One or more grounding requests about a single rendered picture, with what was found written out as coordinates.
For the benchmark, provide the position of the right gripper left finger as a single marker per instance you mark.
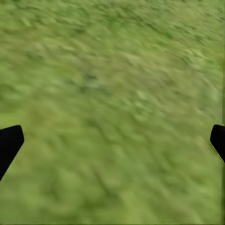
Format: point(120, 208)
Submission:
point(11, 140)

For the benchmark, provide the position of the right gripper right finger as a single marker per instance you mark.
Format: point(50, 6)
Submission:
point(217, 139)

